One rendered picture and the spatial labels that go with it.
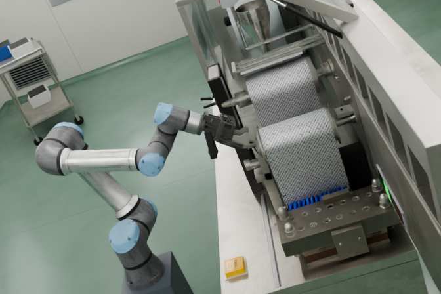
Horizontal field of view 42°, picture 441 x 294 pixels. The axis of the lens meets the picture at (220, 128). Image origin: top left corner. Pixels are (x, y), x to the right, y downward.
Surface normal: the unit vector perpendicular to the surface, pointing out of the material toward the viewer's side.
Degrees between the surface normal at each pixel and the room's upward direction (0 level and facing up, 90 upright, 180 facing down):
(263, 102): 92
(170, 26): 90
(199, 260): 0
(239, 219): 0
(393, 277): 90
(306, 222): 0
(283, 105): 92
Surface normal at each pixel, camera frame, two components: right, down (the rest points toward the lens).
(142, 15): 0.04, 0.46
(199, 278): -0.34, -0.83
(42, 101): 0.29, 0.36
